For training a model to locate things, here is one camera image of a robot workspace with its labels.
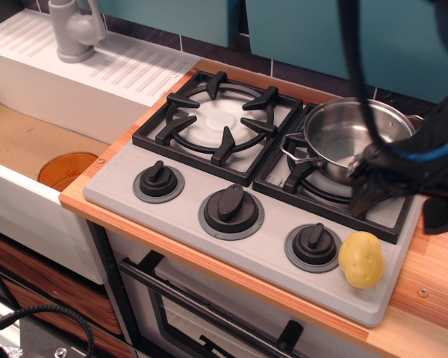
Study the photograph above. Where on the grey toy stove top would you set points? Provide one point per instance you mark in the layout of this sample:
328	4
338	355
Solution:
261	254

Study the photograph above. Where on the black right burner grate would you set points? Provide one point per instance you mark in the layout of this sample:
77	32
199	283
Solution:
282	179

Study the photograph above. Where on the black burner grate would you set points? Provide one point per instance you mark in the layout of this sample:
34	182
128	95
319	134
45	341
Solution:
160	136
282	179

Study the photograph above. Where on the black middle stove knob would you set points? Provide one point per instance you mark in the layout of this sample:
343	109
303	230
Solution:
231	214

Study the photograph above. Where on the oven door with black handle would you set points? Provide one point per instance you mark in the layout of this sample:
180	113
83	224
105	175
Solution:
193	315

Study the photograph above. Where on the black left burner grate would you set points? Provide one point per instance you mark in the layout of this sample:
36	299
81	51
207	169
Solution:
160	136

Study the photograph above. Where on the white toy sink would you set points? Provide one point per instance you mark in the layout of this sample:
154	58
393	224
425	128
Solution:
49	108

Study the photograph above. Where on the black left stove knob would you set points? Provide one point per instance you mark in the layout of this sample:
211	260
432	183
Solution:
158	184

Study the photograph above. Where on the stainless steel pot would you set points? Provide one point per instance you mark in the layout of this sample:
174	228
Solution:
334	135

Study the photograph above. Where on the grey toy faucet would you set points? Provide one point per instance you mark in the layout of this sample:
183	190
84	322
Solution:
76	33

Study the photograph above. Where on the black right stove knob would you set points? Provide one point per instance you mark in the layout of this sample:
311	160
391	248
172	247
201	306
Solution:
313	248

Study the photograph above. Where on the white left burner cap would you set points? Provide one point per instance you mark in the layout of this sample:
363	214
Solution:
211	119

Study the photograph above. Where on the white right burner cap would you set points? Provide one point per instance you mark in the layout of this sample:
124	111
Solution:
318	181

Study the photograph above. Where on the white burner cap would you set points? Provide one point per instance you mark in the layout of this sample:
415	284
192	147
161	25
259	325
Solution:
211	119
318	181

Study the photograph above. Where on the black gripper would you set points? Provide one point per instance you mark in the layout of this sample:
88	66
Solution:
418	164

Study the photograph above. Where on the yellow toy potato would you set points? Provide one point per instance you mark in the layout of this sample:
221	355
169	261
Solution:
361	259

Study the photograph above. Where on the black stove knob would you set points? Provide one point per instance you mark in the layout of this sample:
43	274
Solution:
158	184
313	248
231	214

